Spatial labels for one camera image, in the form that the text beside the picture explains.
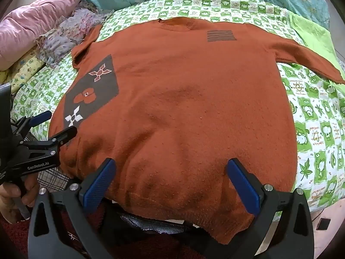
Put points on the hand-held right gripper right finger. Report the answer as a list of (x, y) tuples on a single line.
[(243, 188)]

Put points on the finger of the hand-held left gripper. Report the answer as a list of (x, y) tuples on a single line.
[(40, 117), (64, 135)]

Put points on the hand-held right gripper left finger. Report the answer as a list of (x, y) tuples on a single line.
[(99, 187)]

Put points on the orange knitted sweater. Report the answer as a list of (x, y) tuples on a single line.
[(175, 99)]

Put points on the person's left hand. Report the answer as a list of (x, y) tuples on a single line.
[(8, 202)]

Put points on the plaid cloth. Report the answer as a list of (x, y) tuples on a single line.
[(54, 179)]

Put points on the yellow floral pillow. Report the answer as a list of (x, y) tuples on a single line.
[(24, 70)]

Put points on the dark shiny cloth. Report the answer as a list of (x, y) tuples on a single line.
[(145, 221)]

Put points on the dark red rug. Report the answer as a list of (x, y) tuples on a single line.
[(151, 249)]

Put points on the small black square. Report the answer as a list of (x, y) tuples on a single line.
[(324, 224)]

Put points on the lavender floral cloth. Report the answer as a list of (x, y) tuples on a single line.
[(67, 32)]

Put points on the pink floral pillow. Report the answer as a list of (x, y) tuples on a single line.
[(32, 21)]

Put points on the green checked bed sheet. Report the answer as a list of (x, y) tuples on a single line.
[(318, 118)]

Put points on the lime green cloth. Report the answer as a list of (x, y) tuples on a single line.
[(315, 32)]

